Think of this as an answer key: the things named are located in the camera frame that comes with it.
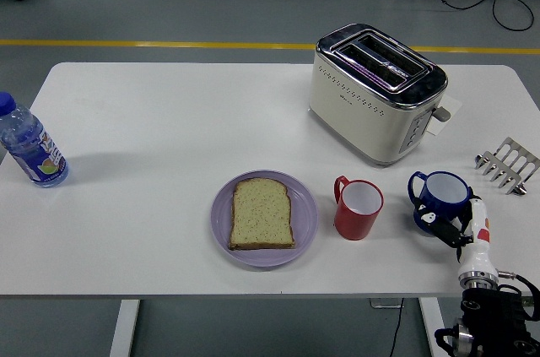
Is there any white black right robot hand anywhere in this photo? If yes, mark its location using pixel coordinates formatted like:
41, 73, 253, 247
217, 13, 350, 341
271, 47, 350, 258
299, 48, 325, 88
411, 192, 498, 278

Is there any blue cup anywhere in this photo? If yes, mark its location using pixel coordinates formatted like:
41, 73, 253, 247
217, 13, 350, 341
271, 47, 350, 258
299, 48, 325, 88
407, 170, 472, 235

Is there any red cup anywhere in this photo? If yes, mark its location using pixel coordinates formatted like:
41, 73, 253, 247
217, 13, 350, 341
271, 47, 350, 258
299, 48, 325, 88
333, 175, 385, 241

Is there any bread slice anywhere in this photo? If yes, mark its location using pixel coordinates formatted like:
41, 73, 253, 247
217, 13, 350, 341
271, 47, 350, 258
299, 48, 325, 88
228, 177, 296, 251

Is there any white table leg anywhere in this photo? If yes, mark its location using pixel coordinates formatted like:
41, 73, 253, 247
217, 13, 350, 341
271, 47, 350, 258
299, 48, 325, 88
108, 300, 141, 357
418, 297, 453, 357

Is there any silver toast rack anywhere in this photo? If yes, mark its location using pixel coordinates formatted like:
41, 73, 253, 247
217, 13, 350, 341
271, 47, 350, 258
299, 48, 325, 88
474, 136, 540, 196

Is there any cream chrome toaster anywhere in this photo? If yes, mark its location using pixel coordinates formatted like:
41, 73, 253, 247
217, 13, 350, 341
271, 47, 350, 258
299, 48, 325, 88
307, 23, 452, 168

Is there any purple plate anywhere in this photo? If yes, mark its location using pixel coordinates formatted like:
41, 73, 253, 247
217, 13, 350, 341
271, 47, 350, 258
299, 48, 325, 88
210, 169, 320, 268

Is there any clear blue-capped water bottle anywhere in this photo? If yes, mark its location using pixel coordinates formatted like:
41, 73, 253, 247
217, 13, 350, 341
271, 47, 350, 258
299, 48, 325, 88
0, 92, 70, 188

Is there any grey table bracket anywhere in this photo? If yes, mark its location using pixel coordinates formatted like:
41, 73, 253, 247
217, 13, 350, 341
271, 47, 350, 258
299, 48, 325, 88
369, 297, 404, 310

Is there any black cable under table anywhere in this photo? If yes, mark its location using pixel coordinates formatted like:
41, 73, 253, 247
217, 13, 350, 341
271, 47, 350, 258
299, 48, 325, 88
387, 297, 405, 357

